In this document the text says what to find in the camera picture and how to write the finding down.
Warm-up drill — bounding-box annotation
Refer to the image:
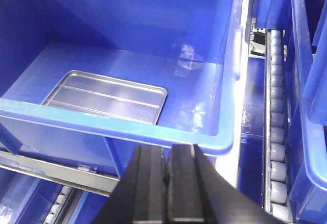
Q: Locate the blue bin right side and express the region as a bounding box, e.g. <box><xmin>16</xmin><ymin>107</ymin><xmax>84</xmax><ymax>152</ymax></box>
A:
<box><xmin>286</xmin><ymin>0</ymin><xmax>326</xmax><ymax>223</ymax></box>

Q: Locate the steel shelf front rail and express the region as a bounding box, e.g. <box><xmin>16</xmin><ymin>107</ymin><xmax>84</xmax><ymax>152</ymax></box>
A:
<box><xmin>1</xmin><ymin>151</ymin><xmax>120</xmax><ymax>196</ymax></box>

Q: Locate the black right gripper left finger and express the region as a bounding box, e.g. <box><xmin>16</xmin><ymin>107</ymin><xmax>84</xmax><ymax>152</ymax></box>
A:
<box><xmin>93</xmin><ymin>145</ymin><xmax>167</xmax><ymax>223</ymax></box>

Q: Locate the grey roller track right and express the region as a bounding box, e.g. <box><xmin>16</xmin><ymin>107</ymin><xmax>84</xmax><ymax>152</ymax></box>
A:
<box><xmin>263</xmin><ymin>30</ymin><xmax>293</xmax><ymax>223</ymax></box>

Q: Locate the blue bin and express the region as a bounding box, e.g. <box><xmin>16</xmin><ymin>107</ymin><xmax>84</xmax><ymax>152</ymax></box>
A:
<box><xmin>286</xmin><ymin>0</ymin><xmax>326</xmax><ymax>223</ymax></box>
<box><xmin>1</xmin><ymin>168</ymin><xmax>62</xmax><ymax>223</ymax></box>

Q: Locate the blue bin lower left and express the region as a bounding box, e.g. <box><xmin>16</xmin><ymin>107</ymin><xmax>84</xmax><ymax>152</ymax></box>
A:
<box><xmin>1</xmin><ymin>168</ymin><xmax>62</xmax><ymax>223</ymax></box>

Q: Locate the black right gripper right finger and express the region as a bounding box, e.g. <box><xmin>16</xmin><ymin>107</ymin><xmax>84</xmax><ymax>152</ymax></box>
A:
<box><xmin>167</xmin><ymin>144</ymin><xmax>281</xmax><ymax>223</ymax></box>

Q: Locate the small silver tray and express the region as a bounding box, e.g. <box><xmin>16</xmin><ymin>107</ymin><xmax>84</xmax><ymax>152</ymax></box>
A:
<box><xmin>42</xmin><ymin>70</ymin><xmax>168</xmax><ymax>125</ymax></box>

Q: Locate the large blue plastic box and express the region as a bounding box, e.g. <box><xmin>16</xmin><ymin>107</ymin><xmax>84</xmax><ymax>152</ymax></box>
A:
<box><xmin>1</xmin><ymin>0</ymin><xmax>242</xmax><ymax>174</ymax></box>

